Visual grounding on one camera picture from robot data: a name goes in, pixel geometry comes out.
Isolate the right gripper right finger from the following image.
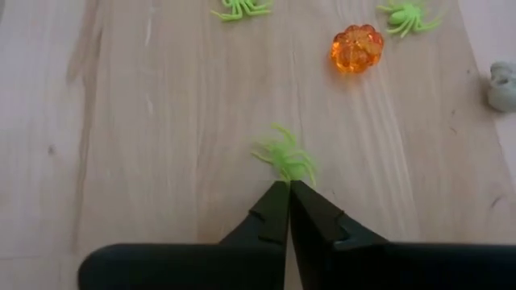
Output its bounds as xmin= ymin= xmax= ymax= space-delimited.
xmin=289 ymin=180 xmax=388 ymax=290

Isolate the green plastic spider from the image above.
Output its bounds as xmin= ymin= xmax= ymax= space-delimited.
xmin=377 ymin=2 xmax=443 ymax=39
xmin=210 ymin=0 xmax=275 ymax=22
xmin=250 ymin=122 xmax=318 ymax=187

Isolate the orange translucent pumpkin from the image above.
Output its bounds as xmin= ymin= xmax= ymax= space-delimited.
xmin=330 ymin=23 xmax=385 ymax=75

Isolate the beige plastic skull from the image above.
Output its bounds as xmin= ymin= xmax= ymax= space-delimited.
xmin=486 ymin=60 xmax=516 ymax=113

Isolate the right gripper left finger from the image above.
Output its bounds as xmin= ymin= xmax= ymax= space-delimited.
xmin=219 ymin=180 xmax=290 ymax=247

